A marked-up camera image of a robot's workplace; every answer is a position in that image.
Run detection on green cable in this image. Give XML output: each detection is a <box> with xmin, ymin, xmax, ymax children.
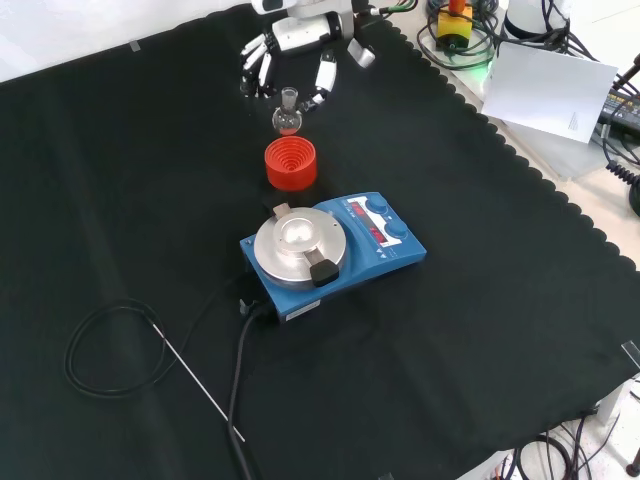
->
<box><xmin>377</xmin><ymin>0</ymin><xmax>419</xmax><ymax>17</ymax></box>

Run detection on red stepped flask ring stand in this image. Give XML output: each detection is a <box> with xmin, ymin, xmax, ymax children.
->
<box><xmin>264</xmin><ymin>135</ymin><xmax>318</xmax><ymax>192</ymax></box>

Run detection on white bench leg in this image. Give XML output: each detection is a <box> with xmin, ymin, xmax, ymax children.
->
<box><xmin>594</xmin><ymin>373</ymin><xmax>640</xmax><ymax>427</ymax></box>

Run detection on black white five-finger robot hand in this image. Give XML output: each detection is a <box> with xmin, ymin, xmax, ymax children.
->
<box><xmin>238</xmin><ymin>12</ymin><xmax>377</xmax><ymax>115</ymax></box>

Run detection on steel temperature probe thin cable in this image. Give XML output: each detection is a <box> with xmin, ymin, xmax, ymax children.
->
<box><xmin>63</xmin><ymin>279</ymin><xmax>247</xmax><ymax>444</ymax></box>

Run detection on clear glass round-bottom flask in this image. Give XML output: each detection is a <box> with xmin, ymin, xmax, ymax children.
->
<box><xmin>272</xmin><ymin>87</ymin><xmax>304</xmax><ymax>137</ymax></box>

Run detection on black floor cables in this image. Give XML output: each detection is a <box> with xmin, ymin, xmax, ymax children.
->
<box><xmin>499</xmin><ymin>414</ymin><xmax>640</xmax><ymax>480</ymax></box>

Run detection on yellow stop button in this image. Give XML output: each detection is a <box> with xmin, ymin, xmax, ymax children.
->
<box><xmin>436</xmin><ymin>0</ymin><xmax>474</xmax><ymax>52</ymax></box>

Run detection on black coiled cable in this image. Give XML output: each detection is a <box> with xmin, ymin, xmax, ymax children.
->
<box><xmin>605</xmin><ymin>160</ymin><xmax>640</xmax><ymax>189</ymax></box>

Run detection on black adapter box yellow label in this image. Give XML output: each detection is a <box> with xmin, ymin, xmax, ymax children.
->
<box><xmin>598</xmin><ymin>88</ymin><xmax>640</xmax><ymax>129</ymax></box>

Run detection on pale grey board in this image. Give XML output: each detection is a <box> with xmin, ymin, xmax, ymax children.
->
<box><xmin>492</xmin><ymin>117</ymin><xmax>621</xmax><ymax>180</ymax></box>

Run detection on black bench cloth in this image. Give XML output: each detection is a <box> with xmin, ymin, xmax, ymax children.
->
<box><xmin>0</xmin><ymin>4</ymin><xmax>640</xmax><ymax>480</ymax></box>

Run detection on black heater power cable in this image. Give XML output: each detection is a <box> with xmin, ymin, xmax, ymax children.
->
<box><xmin>227</xmin><ymin>298</ymin><xmax>276</xmax><ymax>480</ymax></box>

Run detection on white paper sheet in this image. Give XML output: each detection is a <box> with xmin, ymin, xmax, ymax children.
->
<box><xmin>480</xmin><ymin>40</ymin><xmax>620</xmax><ymax>145</ymax></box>

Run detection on blue-base heater with steel plate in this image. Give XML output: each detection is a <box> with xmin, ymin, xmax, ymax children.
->
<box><xmin>239</xmin><ymin>192</ymin><xmax>428</xmax><ymax>326</ymax></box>

